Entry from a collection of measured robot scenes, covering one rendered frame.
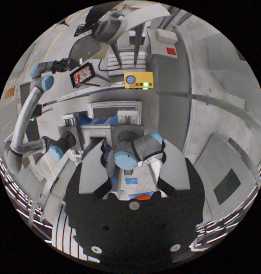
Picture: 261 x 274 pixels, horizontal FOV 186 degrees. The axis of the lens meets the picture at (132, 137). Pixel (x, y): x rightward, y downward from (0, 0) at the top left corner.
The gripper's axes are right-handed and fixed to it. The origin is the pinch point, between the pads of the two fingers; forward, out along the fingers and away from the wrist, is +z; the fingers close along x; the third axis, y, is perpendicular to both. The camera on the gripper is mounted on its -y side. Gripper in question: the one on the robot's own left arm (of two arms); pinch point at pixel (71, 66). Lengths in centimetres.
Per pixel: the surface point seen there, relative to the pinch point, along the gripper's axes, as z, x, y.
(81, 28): -15.6, 21.4, 21.4
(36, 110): -21.7, -21.9, -36.5
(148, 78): 11, -20, 49
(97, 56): 10.7, 3.9, 16.1
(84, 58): -12.4, -8.3, 26.2
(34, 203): -285, -377, -469
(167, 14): -13, 17, 65
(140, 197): 103, -361, 26
